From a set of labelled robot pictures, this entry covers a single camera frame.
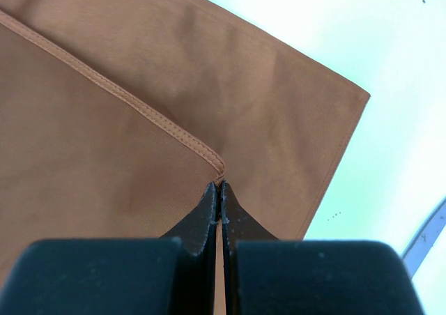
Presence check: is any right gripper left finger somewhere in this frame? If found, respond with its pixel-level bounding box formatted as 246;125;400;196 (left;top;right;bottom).
1;183;218;314

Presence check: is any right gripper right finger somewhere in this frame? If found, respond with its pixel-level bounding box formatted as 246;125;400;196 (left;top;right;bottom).
220;183;423;314

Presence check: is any orange cloth napkin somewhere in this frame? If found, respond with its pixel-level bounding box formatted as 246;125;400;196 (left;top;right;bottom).
1;0;369;314

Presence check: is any steak knife marbled handle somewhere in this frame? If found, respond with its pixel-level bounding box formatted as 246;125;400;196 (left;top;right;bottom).
401;199;445;278

